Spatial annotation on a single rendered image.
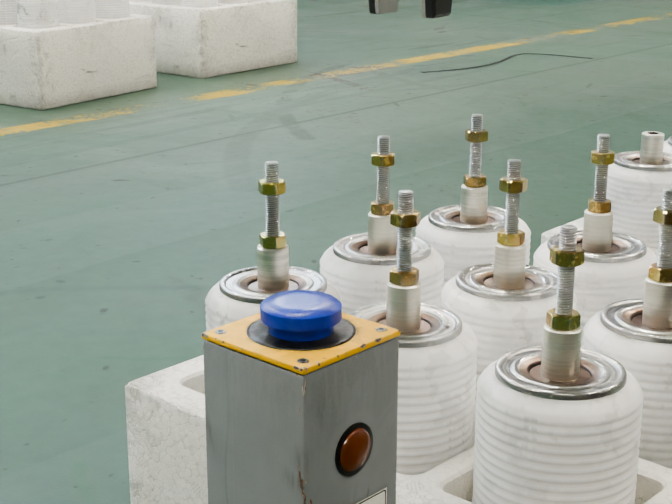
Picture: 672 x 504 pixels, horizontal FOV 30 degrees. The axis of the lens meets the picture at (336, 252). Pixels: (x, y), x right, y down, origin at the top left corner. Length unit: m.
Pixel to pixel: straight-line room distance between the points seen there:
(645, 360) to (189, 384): 0.33
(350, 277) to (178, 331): 0.62
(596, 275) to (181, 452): 0.33
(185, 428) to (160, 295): 0.79
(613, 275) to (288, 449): 0.42
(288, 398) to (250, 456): 0.05
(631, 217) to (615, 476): 0.57
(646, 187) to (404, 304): 0.51
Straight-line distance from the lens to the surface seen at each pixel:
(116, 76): 3.12
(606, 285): 0.95
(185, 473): 0.89
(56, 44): 2.98
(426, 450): 0.79
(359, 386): 0.61
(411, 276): 0.79
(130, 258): 1.81
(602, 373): 0.74
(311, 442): 0.59
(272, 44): 3.55
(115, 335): 1.52
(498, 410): 0.72
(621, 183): 1.26
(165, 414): 0.89
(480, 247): 1.01
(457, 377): 0.79
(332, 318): 0.60
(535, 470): 0.72
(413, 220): 0.78
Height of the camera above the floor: 0.53
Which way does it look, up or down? 17 degrees down
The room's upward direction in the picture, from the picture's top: straight up
